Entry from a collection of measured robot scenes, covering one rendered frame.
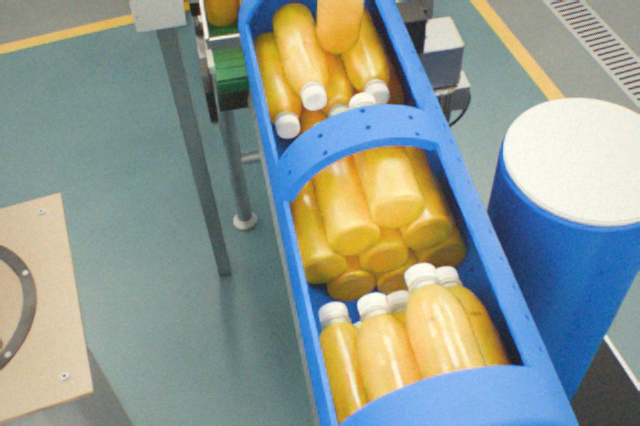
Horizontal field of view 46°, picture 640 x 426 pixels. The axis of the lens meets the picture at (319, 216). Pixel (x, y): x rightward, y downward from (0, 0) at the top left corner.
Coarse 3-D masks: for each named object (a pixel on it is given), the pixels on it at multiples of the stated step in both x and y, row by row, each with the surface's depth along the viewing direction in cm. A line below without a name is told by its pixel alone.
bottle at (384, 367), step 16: (368, 320) 91; (384, 320) 90; (400, 320) 91; (368, 336) 89; (384, 336) 88; (400, 336) 88; (368, 352) 88; (384, 352) 87; (400, 352) 87; (368, 368) 87; (384, 368) 86; (400, 368) 85; (416, 368) 86; (368, 384) 86; (384, 384) 84; (400, 384) 84; (368, 400) 86
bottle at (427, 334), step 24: (408, 288) 91; (432, 288) 88; (408, 312) 87; (432, 312) 85; (456, 312) 85; (408, 336) 87; (432, 336) 83; (456, 336) 83; (432, 360) 82; (456, 360) 81; (480, 360) 82
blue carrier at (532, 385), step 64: (256, 0) 126; (384, 0) 123; (256, 64) 122; (320, 128) 102; (384, 128) 99; (448, 128) 108; (448, 192) 116; (512, 320) 84; (320, 384) 87; (448, 384) 76; (512, 384) 77
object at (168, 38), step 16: (160, 32) 162; (176, 32) 164; (176, 48) 166; (176, 64) 169; (176, 80) 173; (176, 96) 176; (192, 112) 181; (192, 128) 185; (192, 144) 189; (192, 160) 194; (208, 176) 199; (208, 192) 204; (208, 208) 209; (208, 224) 215; (224, 240) 227; (224, 256) 228; (224, 272) 234
